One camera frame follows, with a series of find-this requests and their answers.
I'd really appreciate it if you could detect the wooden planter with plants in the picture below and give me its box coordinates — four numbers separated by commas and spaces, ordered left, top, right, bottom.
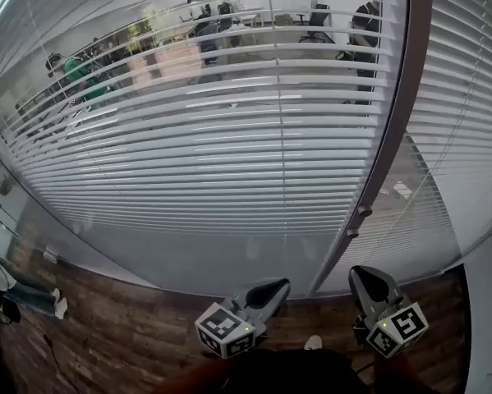
126, 8, 208, 96

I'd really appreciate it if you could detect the grey metal window post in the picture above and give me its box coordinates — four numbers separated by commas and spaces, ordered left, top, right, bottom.
306, 0, 435, 297

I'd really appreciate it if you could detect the black office chair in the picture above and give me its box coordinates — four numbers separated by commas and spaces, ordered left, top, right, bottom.
297, 2, 333, 44

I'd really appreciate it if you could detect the person's black clothing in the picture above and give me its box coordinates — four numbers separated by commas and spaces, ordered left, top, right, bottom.
224, 347, 374, 394

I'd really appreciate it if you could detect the person's left forearm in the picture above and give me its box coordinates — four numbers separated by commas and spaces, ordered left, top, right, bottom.
154, 355, 230, 394

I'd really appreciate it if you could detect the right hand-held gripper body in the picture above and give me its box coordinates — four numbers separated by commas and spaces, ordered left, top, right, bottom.
354, 301, 430, 360

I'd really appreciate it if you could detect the person's right forearm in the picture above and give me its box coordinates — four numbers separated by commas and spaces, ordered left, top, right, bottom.
372, 353, 427, 394

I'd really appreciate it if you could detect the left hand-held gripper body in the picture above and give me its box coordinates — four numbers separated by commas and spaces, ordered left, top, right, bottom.
195, 301, 268, 360

